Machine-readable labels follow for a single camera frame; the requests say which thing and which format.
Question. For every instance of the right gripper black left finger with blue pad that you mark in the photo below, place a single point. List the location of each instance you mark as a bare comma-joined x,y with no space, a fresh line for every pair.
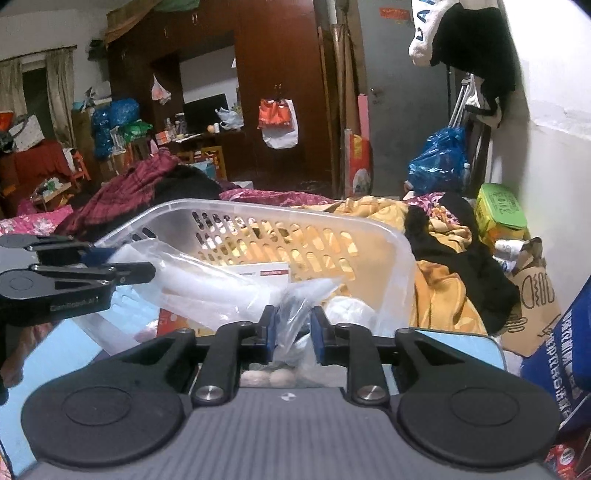
123,408

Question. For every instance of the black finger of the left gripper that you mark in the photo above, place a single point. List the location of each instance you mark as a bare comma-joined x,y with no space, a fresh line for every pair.
43,280
24,250

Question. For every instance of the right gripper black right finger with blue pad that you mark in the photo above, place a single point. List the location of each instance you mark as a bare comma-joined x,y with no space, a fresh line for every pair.
449,405

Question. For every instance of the clear plastic bag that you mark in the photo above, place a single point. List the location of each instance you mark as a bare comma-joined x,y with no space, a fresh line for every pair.
210,297

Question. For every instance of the translucent white plastic basket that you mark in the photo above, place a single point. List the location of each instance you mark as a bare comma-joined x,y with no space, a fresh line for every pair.
373,260

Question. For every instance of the pink floral bedding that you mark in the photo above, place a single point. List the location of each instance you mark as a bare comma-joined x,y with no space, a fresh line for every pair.
35,224

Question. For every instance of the maroon plaid blanket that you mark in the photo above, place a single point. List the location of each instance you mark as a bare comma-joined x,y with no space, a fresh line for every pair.
159,179

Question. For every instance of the red cloth covered furniture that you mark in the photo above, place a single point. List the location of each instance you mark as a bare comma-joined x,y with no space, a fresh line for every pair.
22,172

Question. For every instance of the blue printed shopping bag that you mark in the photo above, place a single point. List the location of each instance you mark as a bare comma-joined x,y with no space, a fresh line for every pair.
562,364

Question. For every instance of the brown paper burger bag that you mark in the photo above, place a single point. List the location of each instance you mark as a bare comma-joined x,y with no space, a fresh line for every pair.
537,312

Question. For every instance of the black garment on bed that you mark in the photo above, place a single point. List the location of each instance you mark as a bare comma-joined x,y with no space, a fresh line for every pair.
491,292

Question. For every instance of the blue bags pile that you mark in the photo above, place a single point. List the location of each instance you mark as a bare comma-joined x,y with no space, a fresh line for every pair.
116,125

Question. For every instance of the beige window curtains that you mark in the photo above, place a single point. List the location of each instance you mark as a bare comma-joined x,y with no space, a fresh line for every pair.
37,93

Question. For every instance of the small hanging pink bag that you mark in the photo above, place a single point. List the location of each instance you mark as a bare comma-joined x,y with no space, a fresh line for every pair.
159,93

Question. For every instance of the green lidded box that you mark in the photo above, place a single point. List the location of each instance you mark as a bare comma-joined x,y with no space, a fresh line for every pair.
499,215

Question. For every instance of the blue plastic bag by door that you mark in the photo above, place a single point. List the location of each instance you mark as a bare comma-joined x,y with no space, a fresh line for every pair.
441,165

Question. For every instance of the hanging red white bag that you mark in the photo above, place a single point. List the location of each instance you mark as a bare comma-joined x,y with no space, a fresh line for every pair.
278,123

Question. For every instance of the dark red wooden wardrobe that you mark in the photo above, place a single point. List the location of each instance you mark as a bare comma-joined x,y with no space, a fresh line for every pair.
282,49

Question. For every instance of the red festive gift bag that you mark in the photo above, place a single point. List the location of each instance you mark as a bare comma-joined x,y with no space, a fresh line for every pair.
358,165

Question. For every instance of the grey door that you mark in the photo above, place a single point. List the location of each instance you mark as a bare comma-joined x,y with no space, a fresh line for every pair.
407,103

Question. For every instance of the hanging white black jacket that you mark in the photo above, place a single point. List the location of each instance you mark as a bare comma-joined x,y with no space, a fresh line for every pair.
473,37

